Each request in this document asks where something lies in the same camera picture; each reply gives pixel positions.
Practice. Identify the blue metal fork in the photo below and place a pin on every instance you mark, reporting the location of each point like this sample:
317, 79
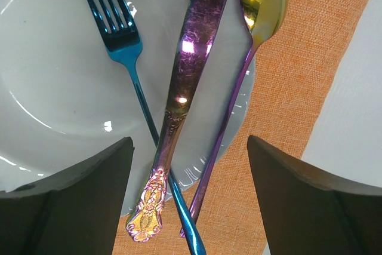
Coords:
123, 44

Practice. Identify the gold purple spoon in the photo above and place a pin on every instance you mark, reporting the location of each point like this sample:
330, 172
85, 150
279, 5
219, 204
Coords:
263, 18

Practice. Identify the iridescent purple knife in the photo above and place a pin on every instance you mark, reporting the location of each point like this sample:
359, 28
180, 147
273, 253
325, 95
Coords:
200, 26

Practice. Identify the white ceramic plate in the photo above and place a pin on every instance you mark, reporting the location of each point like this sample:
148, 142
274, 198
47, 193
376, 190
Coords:
62, 98

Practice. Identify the orange cloth placemat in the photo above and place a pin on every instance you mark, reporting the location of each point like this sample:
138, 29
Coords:
295, 70

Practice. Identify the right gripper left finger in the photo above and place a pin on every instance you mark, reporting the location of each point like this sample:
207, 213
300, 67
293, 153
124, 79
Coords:
74, 211

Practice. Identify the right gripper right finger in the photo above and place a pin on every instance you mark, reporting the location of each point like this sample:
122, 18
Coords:
307, 210

